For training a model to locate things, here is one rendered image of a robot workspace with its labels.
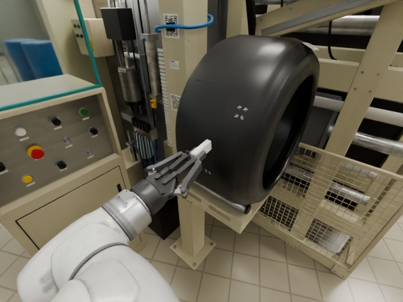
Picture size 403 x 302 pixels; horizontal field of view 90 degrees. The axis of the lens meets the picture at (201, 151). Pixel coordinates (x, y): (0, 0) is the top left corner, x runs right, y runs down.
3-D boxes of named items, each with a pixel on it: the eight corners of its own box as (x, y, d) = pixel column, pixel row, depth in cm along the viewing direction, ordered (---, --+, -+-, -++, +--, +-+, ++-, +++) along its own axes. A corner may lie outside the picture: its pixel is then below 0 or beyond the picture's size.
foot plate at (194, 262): (169, 248, 161) (169, 246, 160) (192, 225, 178) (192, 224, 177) (194, 271, 147) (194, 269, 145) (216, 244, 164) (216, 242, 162)
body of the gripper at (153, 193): (147, 203, 38) (182, 173, 43) (122, 183, 42) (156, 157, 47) (156, 224, 43) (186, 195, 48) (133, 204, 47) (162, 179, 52)
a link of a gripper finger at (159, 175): (161, 190, 47) (156, 187, 48) (192, 162, 53) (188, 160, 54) (157, 179, 45) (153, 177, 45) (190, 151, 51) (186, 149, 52)
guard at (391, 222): (223, 198, 165) (230, 120, 125) (225, 196, 166) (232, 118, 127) (351, 273, 117) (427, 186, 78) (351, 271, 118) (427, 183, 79)
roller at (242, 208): (189, 170, 101) (185, 178, 101) (185, 167, 98) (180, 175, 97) (252, 205, 83) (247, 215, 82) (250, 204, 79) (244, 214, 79)
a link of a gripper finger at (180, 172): (159, 181, 44) (164, 184, 43) (194, 153, 50) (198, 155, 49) (163, 192, 47) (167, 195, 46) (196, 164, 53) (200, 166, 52)
